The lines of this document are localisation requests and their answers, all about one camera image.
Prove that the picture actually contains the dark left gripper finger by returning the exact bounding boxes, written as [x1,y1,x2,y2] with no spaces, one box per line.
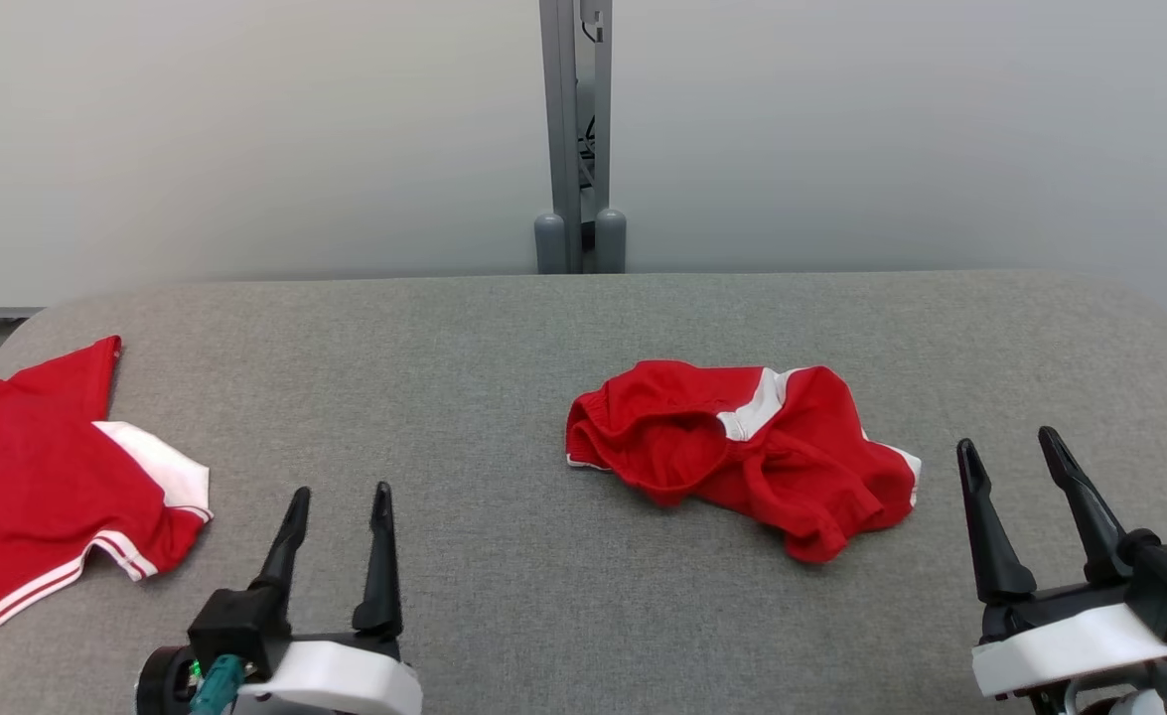
[248,487,312,599]
[351,482,404,640]

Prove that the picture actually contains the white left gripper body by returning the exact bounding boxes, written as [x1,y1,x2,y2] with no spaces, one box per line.
[233,630,424,715]

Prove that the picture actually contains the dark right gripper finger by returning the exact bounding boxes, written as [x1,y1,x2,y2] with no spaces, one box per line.
[1037,426,1136,586]
[955,438,1039,606]

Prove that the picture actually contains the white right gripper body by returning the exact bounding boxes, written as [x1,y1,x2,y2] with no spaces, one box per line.
[971,580,1167,699]

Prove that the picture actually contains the red shirt with white sleeves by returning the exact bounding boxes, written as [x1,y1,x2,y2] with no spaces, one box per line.
[0,336,214,629]

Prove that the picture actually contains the red shorts with white trim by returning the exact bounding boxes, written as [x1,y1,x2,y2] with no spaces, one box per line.
[565,359,923,565]

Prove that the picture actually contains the teal left camera cable plug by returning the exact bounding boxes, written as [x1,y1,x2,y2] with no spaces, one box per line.
[189,653,246,715]

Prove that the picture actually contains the grey cylindrical post foot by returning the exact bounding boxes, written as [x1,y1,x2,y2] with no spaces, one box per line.
[595,207,628,274]
[533,212,569,275]

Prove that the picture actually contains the grey metal partition post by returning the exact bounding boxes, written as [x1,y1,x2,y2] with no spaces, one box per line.
[539,0,613,274]

